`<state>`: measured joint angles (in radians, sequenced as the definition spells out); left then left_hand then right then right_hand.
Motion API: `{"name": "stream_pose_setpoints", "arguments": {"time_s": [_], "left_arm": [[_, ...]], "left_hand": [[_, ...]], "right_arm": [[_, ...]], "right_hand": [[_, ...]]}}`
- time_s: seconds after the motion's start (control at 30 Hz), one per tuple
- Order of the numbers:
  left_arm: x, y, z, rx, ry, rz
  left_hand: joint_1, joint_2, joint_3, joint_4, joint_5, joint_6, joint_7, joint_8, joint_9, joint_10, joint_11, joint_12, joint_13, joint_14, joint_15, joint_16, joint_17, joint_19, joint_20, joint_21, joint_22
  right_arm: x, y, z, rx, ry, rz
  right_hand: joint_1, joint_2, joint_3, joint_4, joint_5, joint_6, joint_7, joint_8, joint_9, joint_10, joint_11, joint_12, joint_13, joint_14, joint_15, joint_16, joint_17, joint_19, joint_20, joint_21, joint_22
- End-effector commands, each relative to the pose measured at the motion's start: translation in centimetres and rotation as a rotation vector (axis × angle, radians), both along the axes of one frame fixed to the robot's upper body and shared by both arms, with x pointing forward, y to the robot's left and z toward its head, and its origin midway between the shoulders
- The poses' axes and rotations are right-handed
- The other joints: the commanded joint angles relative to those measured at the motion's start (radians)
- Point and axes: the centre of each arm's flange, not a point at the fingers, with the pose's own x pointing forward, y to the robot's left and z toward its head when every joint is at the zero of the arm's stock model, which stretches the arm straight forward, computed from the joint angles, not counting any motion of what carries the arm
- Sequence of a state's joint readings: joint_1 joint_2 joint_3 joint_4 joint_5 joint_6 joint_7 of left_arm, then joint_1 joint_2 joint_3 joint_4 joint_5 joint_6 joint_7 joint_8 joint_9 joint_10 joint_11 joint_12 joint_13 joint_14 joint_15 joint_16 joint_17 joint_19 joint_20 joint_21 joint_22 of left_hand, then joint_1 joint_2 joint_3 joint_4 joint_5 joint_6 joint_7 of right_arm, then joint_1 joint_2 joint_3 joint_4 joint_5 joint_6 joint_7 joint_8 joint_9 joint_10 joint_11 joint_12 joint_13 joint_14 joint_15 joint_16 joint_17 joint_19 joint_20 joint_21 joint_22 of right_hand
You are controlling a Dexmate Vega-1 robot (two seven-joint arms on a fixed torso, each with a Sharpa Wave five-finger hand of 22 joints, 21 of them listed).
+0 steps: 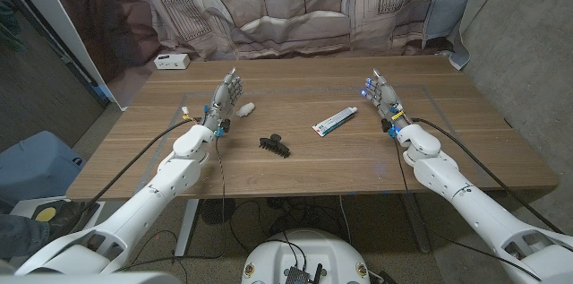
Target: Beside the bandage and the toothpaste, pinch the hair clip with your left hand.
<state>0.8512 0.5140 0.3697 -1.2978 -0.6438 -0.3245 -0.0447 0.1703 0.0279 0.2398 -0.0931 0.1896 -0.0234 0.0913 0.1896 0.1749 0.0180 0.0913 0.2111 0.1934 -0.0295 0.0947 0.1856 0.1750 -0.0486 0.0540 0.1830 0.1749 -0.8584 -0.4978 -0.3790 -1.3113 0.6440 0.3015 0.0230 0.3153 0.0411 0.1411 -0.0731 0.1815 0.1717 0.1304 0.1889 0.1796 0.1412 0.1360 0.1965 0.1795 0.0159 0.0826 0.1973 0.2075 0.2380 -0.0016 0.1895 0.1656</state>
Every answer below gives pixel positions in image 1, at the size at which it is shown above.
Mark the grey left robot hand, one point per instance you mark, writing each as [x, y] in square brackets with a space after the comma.
[222, 100]

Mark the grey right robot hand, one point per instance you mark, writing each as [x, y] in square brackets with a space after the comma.
[387, 98]

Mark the black claw hair clip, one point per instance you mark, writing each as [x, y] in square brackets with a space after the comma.
[275, 146]

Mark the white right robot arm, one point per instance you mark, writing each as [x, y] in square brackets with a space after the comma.
[470, 203]

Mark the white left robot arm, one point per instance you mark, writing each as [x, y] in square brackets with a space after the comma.
[147, 199]

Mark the white bandage roll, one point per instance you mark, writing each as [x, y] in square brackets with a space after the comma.
[245, 109]

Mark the white green toothpaste tube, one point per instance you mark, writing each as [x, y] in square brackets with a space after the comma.
[333, 122]

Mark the white power box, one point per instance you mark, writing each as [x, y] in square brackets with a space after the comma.
[172, 61]

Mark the round black fan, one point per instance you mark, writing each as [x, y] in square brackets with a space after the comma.
[218, 211]

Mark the blue grey curtain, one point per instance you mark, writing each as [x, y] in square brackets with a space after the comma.
[447, 2]

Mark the printed sofa room backdrop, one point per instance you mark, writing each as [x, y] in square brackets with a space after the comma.
[286, 6]

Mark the dark grey table leg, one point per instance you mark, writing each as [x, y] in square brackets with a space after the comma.
[416, 226]

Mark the white table leg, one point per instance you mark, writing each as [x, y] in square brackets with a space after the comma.
[185, 230]

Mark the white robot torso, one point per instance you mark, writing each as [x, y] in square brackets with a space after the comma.
[273, 257]

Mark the white partition panel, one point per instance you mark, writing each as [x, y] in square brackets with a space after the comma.
[58, 19]

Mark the black antenna module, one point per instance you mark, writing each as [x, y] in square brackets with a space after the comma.
[295, 275]

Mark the blue plastic bin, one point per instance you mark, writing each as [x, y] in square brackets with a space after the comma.
[36, 167]

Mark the person leg in jeans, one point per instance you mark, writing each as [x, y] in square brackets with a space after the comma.
[22, 234]

